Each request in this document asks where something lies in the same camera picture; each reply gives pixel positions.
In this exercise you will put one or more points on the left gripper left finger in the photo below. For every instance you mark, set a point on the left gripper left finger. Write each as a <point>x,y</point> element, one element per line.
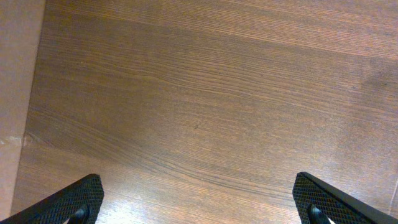
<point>79,202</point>

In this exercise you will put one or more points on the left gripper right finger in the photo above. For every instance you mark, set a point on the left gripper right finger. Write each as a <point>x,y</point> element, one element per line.
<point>319,202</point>

